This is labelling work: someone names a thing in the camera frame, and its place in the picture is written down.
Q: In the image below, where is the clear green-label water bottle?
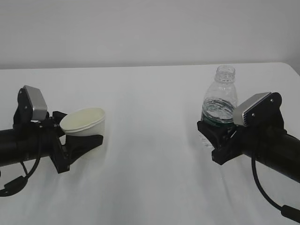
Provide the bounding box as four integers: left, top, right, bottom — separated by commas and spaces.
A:
201, 65, 238, 134

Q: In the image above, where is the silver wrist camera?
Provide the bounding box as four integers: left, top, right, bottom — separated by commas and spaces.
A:
13, 85, 48, 127
232, 92, 282, 127

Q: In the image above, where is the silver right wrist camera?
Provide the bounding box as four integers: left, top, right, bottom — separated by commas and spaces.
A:
232, 92, 282, 127

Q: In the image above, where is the black right camera cable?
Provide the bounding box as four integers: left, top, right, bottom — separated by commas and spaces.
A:
251, 150, 300, 218

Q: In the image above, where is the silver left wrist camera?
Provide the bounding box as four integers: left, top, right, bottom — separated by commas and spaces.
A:
13, 85, 48, 127

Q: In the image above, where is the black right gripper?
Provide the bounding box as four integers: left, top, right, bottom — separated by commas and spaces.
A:
197, 121, 286, 165

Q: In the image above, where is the white paper cup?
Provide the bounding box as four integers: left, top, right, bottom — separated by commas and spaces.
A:
60, 107, 105, 136

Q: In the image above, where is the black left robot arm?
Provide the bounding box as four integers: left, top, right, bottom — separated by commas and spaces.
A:
0, 111, 104, 173

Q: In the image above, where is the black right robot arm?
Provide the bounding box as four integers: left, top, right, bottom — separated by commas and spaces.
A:
197, 121, 300, 182

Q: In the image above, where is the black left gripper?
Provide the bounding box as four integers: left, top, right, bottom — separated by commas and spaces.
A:
30, 111, 104, 173

